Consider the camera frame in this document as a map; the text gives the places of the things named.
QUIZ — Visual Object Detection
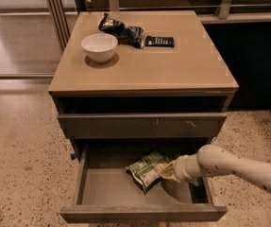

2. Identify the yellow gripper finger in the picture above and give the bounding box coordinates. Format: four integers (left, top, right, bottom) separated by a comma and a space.
164, 160, 175, 171
161, 172, 177, 182

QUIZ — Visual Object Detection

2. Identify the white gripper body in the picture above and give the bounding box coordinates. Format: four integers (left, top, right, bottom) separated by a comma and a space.
173, 155, 200, 186

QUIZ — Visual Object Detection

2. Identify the green jalapeno chip bag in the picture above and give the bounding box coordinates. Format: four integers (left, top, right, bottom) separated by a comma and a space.
126, 151, 170, 193

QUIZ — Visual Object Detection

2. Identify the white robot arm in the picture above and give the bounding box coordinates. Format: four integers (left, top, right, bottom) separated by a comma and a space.
161, 145, 271, 194

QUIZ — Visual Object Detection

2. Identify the open grey middle drawer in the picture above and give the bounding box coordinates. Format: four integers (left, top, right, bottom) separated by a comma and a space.
59, 142, 227, 223

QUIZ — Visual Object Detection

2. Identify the grey drawer cabinet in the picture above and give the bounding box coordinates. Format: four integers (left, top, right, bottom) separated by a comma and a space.
48, 9, 240, 159

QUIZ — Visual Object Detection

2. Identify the closed grey top drawer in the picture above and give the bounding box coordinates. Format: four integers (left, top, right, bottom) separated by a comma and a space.
58, 113, 227, 139

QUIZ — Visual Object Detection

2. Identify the dark blue chip bag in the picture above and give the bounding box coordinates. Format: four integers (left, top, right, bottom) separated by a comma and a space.
98, 13, 144, 48

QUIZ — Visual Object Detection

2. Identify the white ceramic bowl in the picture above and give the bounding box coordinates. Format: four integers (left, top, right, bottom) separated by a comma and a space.
81, 33, 118, 63

